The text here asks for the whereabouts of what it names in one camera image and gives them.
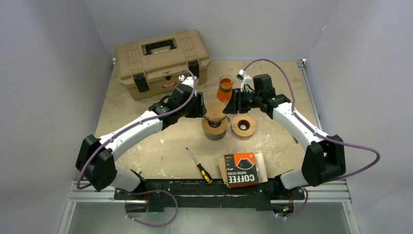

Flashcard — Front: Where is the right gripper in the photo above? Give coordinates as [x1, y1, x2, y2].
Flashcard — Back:
[224, 88, 263, 114]

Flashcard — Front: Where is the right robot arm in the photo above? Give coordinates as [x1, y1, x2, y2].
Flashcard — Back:
[223, 70, 346, 198]

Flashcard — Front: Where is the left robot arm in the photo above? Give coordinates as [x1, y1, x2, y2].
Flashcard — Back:
[75, 84, 206, 199]

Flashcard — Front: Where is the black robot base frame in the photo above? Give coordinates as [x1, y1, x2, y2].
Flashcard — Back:
[66, 177, 352, 214]

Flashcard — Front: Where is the tan plastic toolbox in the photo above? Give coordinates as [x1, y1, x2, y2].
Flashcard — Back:
[114, 29, 211, 101]

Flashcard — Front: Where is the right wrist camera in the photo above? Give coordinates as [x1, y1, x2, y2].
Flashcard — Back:
[236, 69, 254, 92]

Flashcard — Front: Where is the wooden ring holder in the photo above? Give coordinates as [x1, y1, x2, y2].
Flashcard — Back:
[231, 115, 257, 137]
[201, 118, 228, 136]

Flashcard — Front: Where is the yellow black screwdriver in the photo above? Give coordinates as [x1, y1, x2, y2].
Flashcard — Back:
[186, 147, 213, 184]

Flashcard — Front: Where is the brown paper coffee filter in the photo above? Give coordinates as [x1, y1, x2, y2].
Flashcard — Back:
[204, 101, 227, 120]

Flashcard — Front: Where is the smoky glass carafe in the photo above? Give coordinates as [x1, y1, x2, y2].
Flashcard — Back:
[204, 130, 226, 141]

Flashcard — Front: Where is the orange glass carafe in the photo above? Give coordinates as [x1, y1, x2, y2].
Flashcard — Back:
[217, 75, 235, 102]

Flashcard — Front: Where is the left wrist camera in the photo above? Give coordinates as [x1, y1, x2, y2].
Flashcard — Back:
[178, 75, 199, 93]

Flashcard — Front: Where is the smoky glass dripper cone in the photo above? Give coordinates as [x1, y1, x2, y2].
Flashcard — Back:
[204, 117, 228, 128]

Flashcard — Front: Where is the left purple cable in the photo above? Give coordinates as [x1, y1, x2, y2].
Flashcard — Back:
[76, 69, 198, 227]

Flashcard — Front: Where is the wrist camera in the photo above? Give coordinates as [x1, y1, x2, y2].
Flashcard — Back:
[178, 75, 199, 93]
[236, 69, 254, 92]

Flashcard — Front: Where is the coffee paper filter box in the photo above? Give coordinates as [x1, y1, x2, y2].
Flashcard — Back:
[224, 153, 259, 188]

